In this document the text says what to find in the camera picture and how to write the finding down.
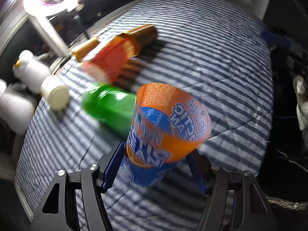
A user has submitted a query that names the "striped blue white quilt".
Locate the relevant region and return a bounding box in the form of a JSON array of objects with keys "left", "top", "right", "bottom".
[{"left": 15, "top": 0, "right": 273, "bottom": 230}]

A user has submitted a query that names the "far gold paper cup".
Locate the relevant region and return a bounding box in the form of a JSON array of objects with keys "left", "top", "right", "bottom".
[{"left": 70, "top": 37, "right": 100, "bottom": 62}]

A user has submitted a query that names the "blue orange Arctic Ocean cup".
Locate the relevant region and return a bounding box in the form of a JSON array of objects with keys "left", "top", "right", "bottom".
[{"left": 119, "top": 83, "right": 212, "bottom": 187}]

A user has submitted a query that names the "red orange printed cup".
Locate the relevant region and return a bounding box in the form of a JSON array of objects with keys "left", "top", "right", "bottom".
[{"left": 81, "top": 35, "right": 135, "bottom": 84}]

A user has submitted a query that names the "green plastic cup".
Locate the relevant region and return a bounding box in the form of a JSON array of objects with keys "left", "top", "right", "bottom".
[{"left": 82, "top": 83, "right": 136, "bottom": 135}]

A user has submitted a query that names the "small penguin plush toy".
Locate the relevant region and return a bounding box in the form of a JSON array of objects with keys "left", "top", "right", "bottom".
[{"left": 13, "top": 49, "right": 51, "bottom": 94}]

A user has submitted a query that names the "white fluffy plush toy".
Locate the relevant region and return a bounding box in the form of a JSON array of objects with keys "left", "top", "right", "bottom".
[{"left": 293, "top": 76, "right": 307, "bottom": 131}]

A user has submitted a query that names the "white ring light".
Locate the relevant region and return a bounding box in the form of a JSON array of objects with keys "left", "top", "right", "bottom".
[{"left": 23, "top": 0, "right": 79, "bottom": 17}]

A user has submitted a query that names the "white plastic cup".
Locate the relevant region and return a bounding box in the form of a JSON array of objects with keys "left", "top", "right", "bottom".
[{"left": 41, "top": 75, "right": 70, "bottom": 110}]

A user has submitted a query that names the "large penguin plush toy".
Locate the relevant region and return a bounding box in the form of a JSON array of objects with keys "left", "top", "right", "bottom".
[{"left": 1, "top": 79, "right": 35, "bottom": 135}]

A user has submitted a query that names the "near gold paper cup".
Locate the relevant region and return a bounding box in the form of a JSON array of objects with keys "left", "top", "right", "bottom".
[{"left": 120, "top": 24, "right": 158, "bottom": 56}]

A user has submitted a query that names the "gold paper cup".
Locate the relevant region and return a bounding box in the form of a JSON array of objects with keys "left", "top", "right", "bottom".
[
  {"left": 120, "top": 24, "right": 158, "bottom": 56},
  {"left": 70, "top": 37, "right": 100, "bottom": 62}
]

